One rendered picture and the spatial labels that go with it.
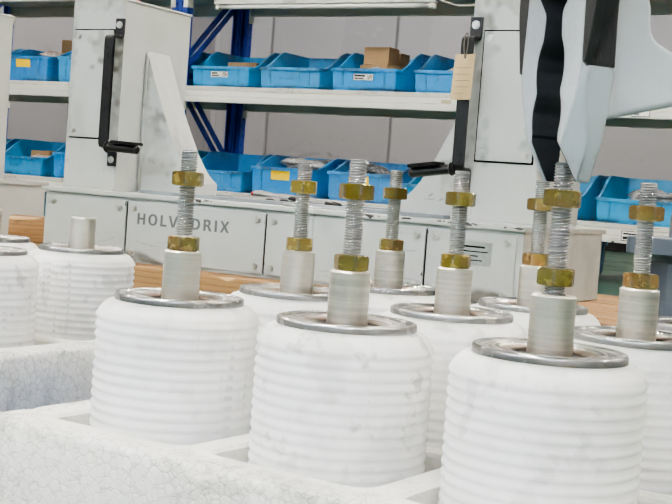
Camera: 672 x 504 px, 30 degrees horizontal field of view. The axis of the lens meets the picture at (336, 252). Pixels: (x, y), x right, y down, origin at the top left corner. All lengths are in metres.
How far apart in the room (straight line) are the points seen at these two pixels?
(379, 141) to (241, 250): 7.08
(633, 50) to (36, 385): 0.58
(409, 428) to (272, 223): 2.50
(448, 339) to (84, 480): 0.22
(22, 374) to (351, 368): 0.42
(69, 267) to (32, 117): 8.41
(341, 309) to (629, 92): 0.19
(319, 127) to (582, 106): 9.97
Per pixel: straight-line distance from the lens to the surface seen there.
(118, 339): 0.71
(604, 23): 0.58
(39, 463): 0.72
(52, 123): 9.65
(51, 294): 1.10
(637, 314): 0.72
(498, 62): 2.95
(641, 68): 0.60
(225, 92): 6.48
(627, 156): 9.43
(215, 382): 0.71
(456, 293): 0.76
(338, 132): 10.44
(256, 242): 3.18
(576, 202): 0.61
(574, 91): 0.58
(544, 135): 0.63
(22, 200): 4.31
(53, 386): 1.02
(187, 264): 0.73
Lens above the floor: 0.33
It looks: 3 degrees down
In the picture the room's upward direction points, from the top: 4 degrees clockwise
